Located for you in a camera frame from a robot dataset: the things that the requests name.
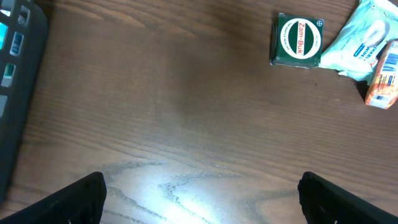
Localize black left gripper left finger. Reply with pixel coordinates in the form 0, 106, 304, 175
1, 172, 107, 224

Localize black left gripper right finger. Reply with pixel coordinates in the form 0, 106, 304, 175
298, 172, 397, 224

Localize orange tissue pack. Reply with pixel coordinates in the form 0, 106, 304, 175
365, 40, 397, 110

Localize teal wet wipes pack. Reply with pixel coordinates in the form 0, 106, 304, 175
319, 0, 397, 83

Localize green Zam-Buk box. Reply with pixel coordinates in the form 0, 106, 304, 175
270, 13, 324, 69

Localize grey plastic shopping basket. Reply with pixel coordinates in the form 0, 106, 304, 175
1, 0, 49, 202

